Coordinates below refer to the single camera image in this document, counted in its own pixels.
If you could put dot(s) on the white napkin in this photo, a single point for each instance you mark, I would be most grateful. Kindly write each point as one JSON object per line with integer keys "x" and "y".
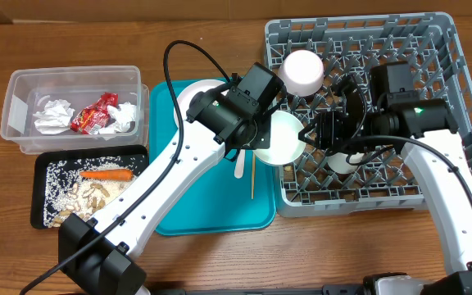
{"x": 55, "y": 117}

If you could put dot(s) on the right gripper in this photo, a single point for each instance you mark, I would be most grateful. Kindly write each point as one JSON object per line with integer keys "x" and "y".
{"x": 334, "y": 125}

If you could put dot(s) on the clear plastic bin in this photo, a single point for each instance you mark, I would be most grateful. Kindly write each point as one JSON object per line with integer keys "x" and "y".
{"x": 30, "y": 90}

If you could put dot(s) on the small white bowl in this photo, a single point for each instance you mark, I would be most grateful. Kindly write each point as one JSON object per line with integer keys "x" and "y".
{"x": 285, "y": 147}

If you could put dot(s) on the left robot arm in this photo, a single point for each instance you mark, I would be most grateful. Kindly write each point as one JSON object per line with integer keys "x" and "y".
{"x": 99, "y": 254}

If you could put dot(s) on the teal serving tray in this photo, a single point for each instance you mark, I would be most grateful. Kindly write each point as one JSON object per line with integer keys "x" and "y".
{"x": 217, "y": 202}

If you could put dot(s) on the black tray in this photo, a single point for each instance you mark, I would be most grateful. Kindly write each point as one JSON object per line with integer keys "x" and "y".
{"x": 39, "y": 184}

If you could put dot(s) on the red snack wrapper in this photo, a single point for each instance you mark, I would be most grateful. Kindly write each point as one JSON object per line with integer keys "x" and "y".
{"x": 96, "y": 116}

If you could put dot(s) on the orange carrot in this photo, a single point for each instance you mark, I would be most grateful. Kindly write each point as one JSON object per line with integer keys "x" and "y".
{"x": 116, "y": 175}

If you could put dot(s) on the white plastic fork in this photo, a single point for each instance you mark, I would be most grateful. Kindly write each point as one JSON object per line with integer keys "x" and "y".
{"x": 240, "y": 163}

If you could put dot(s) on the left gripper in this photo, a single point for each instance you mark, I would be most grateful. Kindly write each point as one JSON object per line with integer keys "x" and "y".
{"x": 264, "y": 139}

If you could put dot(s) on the peanut shells and rice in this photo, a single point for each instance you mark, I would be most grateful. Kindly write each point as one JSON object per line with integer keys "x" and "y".
{"x": 88, "y": 196}

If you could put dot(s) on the white round plate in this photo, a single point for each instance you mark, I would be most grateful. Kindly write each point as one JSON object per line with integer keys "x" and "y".
{"x": 186, "y": 95}

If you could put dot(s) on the white cup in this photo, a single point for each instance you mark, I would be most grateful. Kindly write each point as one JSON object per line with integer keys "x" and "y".
{"x": 338, "y": 164}

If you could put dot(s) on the white tissue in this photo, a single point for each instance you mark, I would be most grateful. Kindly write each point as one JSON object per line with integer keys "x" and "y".
{"x": 121, "y": 117}

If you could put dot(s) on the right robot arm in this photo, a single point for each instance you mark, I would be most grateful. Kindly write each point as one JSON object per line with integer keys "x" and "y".
{"x": 424, "y": 133}

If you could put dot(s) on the wooden chopstick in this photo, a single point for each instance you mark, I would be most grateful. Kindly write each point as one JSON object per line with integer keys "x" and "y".
{"x": 253, "y": 179}

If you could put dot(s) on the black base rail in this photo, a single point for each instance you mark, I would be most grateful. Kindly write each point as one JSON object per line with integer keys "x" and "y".
{"x": 260, "y": 291}

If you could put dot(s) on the pink bowl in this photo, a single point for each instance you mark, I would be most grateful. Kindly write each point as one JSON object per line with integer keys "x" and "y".
{"x": 302, "y": 73}

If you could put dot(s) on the grey dishwasher rack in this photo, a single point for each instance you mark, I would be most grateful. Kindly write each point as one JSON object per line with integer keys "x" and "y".
{"x": 427, "y": 41}

